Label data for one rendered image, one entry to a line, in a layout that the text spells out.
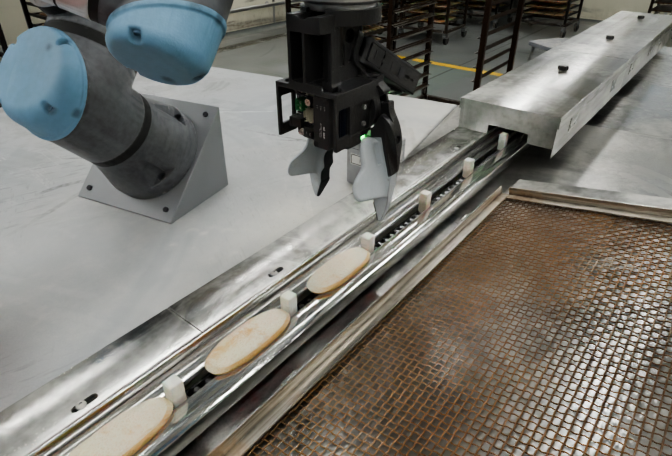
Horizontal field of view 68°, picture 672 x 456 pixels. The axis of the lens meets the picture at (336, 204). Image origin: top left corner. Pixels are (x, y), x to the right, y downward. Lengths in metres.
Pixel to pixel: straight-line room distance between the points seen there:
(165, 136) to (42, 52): 0.18
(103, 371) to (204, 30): 0.30
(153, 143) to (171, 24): 0.38
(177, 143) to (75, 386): 0.38
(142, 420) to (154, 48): 0.28
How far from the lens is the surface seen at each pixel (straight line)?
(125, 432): 0.45
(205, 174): 0.79
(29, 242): 0.80
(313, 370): 0.42
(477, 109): 0.95
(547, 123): 0.91
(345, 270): 0.56
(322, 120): 0.44
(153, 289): 0.64
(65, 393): 0.49
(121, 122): 0.69
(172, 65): 0.39
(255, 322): 0.51
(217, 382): 0.47
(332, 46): 0.43
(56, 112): 0.64
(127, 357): 0.50
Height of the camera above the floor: 1.20
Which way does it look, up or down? 30 degrees down
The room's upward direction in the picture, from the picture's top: straight up
